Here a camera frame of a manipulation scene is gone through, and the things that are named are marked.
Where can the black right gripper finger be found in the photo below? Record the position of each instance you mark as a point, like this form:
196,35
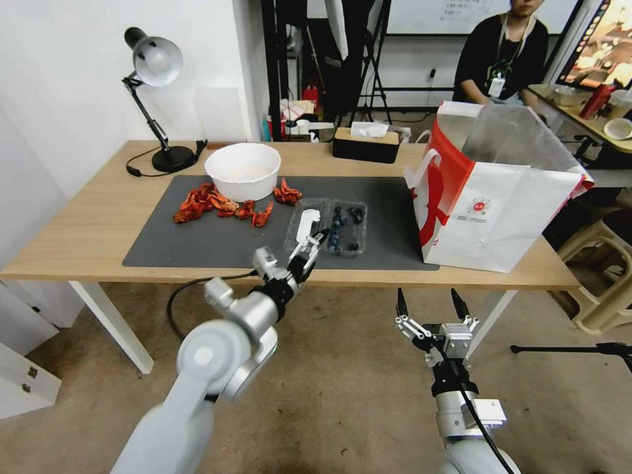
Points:
461,308
412,326

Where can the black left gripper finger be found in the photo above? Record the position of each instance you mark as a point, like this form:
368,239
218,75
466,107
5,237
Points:
314,259
308,241

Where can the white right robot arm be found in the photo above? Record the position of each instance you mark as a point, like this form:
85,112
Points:
459,419

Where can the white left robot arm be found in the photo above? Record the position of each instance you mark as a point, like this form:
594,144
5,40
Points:
207,355

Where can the clear plastic takeout container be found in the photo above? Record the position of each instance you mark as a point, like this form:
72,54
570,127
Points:
308,224

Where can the white and red takeout bag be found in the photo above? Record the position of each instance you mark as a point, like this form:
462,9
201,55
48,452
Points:
494,212

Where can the black tissue box wooden lid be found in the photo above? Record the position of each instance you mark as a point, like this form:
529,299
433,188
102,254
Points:
365,148

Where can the blueberry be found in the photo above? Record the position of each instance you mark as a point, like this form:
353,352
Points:
353,246
337,225
355,213
338,211
334,241

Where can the red crayfish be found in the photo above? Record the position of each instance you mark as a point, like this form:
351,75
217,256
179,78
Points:
224,207
286,192
186,211
245,210
261,215
202,192

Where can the dark grey table mat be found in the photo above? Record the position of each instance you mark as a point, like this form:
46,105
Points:
207,242

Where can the white paper bowl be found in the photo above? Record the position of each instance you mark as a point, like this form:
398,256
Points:
243,170

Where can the black stand leg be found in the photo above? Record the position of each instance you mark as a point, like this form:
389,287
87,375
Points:
568,349

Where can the white tissue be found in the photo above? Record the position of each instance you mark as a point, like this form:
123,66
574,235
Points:
368,129

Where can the beige plastic stool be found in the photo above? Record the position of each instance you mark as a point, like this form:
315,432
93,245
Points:
600,276

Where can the black metal rack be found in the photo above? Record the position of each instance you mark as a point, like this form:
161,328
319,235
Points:
276,59

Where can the black tripod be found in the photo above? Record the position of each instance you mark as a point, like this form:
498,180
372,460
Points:
377,64

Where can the wooden table with white legs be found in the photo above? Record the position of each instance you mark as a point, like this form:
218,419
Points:
99,222

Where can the wooden side table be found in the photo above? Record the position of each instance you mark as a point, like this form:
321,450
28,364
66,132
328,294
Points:
553,116

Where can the white softbox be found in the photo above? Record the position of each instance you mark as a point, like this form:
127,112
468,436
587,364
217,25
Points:
337,24

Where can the black desk lamp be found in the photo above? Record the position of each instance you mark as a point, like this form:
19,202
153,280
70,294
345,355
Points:
159,59

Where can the red bottle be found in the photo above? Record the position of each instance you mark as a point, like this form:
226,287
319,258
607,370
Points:
596,101

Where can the whiteboard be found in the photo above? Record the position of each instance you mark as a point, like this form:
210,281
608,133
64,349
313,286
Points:
444,15

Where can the person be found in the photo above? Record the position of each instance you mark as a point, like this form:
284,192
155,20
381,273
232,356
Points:
494,44

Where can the white cabinet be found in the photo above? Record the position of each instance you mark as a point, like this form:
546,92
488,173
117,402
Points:
24,355

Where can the large display screen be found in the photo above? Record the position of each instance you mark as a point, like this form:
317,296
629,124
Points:
600,39

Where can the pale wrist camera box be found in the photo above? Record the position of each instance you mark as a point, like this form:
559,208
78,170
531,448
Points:
456,339

